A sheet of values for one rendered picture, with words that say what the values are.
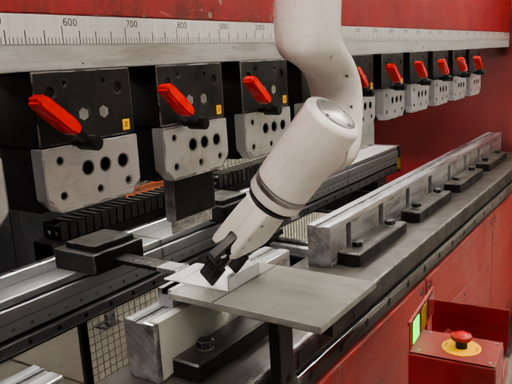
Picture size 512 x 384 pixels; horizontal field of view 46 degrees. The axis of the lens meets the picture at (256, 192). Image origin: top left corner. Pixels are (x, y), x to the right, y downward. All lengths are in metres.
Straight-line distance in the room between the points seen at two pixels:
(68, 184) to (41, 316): 0.41
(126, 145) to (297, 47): 0.25
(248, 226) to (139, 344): 0.25
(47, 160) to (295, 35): 0.34
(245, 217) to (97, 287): 0.42
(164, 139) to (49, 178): 0.20
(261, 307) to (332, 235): 0.53
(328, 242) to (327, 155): 0.59
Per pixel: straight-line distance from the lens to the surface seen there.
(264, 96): 0.99
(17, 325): 1.08
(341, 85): 0.86
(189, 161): 0.90
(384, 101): 1.54
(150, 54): 0.85
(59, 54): 0.75
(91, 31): 0.78
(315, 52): 0.78
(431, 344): 1.25
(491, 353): 1.24
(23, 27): 0.72
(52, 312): 1.12
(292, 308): 0.85
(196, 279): 0.98
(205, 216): 1.01
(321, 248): 1.37
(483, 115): 2.96
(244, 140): 1.01
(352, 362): 1.25
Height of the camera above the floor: 1.34
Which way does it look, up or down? 12 degrees down
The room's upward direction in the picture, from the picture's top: 3 degrees counter-clockwise
